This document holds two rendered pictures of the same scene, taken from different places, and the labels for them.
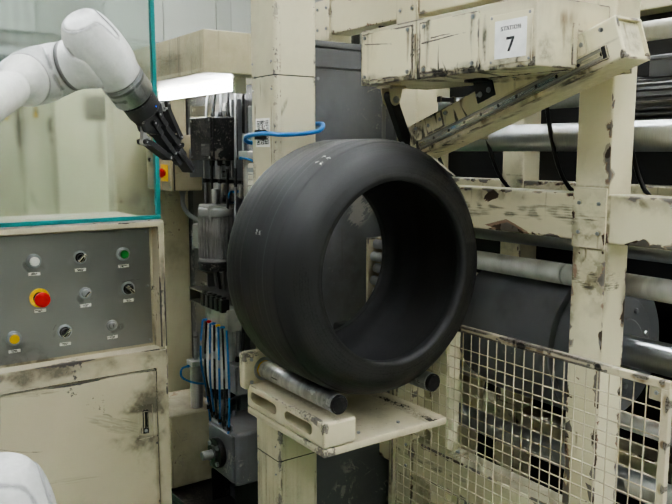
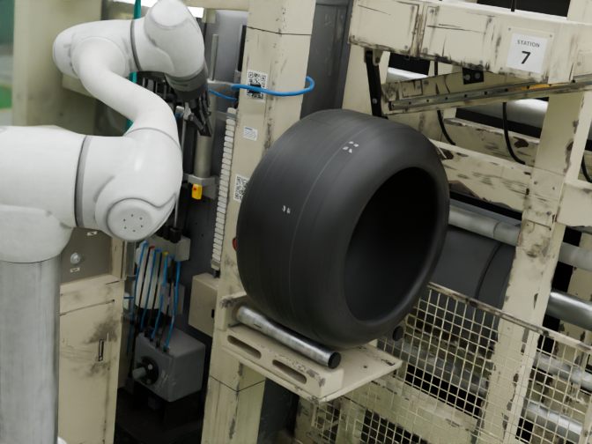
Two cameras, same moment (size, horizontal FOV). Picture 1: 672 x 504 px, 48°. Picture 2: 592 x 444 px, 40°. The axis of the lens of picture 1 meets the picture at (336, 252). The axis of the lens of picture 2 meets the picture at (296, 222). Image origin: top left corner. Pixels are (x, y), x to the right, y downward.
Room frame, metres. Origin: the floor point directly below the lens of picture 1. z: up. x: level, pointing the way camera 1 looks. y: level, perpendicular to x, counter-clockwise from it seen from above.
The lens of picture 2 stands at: (-0.15, 0.64, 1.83)
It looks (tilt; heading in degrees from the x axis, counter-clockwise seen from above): 17 degrees down; 344
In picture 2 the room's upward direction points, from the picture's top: 8 degrees clockwise
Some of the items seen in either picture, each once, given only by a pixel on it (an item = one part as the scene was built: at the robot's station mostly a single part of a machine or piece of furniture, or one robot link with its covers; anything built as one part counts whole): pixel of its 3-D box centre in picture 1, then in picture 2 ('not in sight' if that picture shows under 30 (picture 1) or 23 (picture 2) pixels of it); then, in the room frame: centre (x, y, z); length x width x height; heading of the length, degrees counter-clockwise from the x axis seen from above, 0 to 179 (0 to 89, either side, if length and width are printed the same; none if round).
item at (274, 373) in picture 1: (298, 385); (284, 335); (1.75, 0.09, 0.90); 0.35 x 0.05 x 0.05; 35
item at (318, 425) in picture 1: (298, 410); (280, 356); (1.75, 0.09, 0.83); 0.36 x 0.09 x 0.06; 35
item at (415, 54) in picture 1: (472, 50); (467, 35); (1.90, -0.34, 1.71); 0.61 x 0.25 x 0.15; 35
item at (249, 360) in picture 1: (307, 359); (271, 299); (1.98, 0.08, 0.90); 0.40 x 0.03 x 0.10; 125
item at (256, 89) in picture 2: (284, 133); (272, 85); (2.03, 0.14, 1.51); 0.19 x 0.19 x 0.06; 35
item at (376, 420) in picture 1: (344, 413); (312, 355); (1.83, -0.02, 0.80); 0.37 x 0.36 x 0.02; 125
